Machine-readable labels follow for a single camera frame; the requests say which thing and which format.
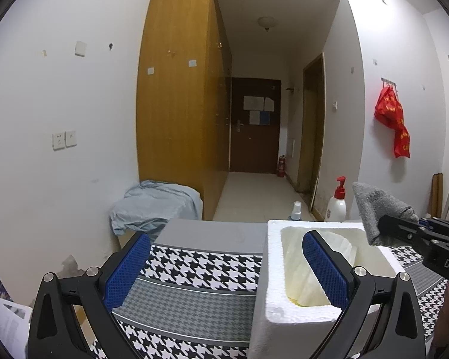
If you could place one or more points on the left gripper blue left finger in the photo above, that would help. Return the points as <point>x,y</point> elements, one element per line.
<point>55,331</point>

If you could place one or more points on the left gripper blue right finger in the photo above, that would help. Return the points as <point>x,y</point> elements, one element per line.
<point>397,331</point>

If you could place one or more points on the grey sock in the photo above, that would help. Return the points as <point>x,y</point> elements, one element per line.
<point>373,203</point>

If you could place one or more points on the white styrofoam box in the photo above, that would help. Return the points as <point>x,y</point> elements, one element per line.
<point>282,329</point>

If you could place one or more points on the white pump lotion bottle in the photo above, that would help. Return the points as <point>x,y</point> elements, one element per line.
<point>336,207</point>

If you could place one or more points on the blue spray bottle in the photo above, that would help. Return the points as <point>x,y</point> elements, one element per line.
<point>296,213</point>

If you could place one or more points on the red hanging bags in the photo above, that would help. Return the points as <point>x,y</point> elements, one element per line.
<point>389,112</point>

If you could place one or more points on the houndstooth table mat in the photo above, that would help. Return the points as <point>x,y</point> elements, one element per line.
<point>189,303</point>

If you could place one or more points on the light blue crumpled cloth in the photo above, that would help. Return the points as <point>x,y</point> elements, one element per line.
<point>149,206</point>

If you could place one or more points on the red fire extinguisher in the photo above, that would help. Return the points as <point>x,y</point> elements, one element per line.
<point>281,166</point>

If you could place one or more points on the dark brown entrance door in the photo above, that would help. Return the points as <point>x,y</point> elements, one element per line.
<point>255,125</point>

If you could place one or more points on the ceiling lamp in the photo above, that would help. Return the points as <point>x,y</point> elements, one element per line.
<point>267,22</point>

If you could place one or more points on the wooden wardrobe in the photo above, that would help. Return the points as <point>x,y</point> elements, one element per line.
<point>182,101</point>

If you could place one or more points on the white wall switches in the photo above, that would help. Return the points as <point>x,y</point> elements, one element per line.
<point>64,140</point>

